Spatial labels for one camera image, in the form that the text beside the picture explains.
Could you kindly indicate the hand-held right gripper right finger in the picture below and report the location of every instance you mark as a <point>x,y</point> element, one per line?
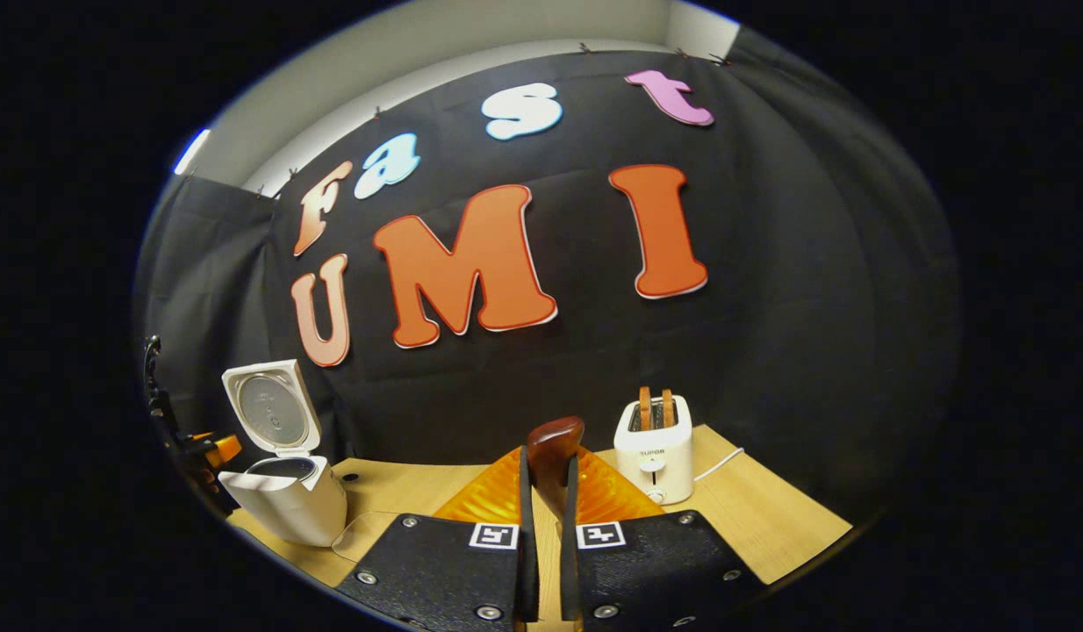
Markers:
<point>570,562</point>

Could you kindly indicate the brown wooden spoon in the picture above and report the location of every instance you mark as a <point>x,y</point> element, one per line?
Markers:
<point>555,448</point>

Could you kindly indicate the white toaster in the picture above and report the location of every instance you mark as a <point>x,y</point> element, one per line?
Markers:
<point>656,470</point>

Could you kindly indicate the clear plastic container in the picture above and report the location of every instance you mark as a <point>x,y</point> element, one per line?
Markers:
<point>353,537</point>

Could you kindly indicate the white rice cooker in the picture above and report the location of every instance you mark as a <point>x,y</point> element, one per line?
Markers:
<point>287,513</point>

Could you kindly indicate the brown toast slice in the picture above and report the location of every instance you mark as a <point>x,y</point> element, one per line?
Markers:
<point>645,408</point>
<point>668,408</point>

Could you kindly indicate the black backdrop cloth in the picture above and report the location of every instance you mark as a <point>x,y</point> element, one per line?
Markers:
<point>770,307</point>

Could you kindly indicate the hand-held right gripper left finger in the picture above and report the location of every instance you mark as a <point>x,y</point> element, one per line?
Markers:
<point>529,562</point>

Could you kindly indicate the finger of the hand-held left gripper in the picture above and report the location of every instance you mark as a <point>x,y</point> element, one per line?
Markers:
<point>225,449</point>

